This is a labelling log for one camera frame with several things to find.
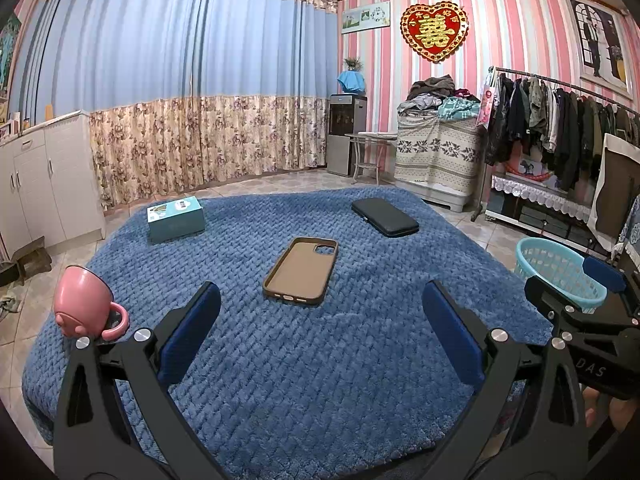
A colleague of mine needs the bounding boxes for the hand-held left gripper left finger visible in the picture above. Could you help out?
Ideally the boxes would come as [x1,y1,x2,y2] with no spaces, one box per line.
[52,281,226,480]

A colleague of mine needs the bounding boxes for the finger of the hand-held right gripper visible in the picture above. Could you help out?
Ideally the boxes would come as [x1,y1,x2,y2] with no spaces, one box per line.
[524,275,593,322]
[582,255,628,295]

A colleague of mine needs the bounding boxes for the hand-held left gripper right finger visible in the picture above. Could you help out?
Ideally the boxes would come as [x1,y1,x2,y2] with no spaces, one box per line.
[421,280,601,480]

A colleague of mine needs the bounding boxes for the person's right hand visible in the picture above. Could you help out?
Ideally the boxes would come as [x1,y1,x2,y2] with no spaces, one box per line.
[581,386,640,435]

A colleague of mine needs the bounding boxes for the teal plastic basket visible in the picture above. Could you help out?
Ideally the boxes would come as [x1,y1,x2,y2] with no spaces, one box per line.
[515,236,608,313]

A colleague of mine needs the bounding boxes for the low cabinet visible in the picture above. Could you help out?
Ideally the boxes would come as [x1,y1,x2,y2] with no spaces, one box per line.
[487,172,606,248]

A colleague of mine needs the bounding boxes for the white framed board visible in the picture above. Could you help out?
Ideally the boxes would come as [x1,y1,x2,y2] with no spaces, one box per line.
[587,132,640,253]

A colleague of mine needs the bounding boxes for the white lace cloth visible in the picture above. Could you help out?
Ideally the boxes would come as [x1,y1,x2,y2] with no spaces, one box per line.
[492,174,593,211]

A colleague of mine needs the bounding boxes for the teal cardboard box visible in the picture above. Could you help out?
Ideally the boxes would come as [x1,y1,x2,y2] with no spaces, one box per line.
[147,196,206,245]

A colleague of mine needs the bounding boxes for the pink cup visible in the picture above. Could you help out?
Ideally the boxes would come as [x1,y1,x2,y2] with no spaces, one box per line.
[53,266,130,343]

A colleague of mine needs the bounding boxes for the blue knitted blanket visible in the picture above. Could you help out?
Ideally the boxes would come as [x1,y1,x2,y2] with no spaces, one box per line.
[22,186,556,466]

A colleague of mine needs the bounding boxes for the brown phone case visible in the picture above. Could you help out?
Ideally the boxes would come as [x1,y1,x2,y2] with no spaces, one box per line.
[262,236,339,303]

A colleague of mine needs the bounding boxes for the black zip case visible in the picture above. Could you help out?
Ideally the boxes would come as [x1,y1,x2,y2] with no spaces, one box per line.
[351,198,420,237]

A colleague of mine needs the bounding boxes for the row of hanging clothes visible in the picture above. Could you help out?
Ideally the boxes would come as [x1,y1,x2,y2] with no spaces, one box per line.
[485,72,640,191]

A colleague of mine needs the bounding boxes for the patterned cloth covered cabinet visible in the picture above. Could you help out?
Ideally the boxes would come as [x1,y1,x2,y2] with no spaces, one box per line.
[395,110,483,211]

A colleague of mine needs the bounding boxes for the pink hanging bag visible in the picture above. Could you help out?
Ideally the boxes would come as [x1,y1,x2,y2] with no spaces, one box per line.
[476,82,498,126]

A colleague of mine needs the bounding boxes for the metal clothes rack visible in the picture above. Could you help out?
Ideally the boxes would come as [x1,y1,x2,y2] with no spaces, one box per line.
[472,64,640,221]

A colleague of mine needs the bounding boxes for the white cabinet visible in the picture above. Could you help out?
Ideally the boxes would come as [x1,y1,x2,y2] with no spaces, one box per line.
[0,110,107,261]

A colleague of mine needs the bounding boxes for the small side table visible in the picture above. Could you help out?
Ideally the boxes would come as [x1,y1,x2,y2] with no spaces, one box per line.
[345,131,399,185]

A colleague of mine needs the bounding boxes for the grey water dispenser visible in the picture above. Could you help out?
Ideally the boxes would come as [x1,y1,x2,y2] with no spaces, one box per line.
[326,92,368,177]

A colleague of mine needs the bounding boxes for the pile of clothes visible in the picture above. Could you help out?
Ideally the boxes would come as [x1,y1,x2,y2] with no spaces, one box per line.
[398,74,482,121]

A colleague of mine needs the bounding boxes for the blue covered water bottle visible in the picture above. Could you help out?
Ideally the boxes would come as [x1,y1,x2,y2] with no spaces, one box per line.
[336,70,366,95]

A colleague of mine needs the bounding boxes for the blue floral curtain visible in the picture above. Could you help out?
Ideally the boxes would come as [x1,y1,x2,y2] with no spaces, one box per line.
[10,0,341,211]

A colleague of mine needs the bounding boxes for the framed wall poster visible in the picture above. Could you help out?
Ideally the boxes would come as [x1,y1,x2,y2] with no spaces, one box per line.
[567,0,633,93]

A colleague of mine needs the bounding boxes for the red heart wall decoration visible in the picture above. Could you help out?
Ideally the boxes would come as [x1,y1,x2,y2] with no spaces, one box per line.
[400,2,469,63]

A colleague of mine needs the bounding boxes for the green wall poster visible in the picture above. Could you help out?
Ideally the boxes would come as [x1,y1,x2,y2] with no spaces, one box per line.
[0,12,23,106]

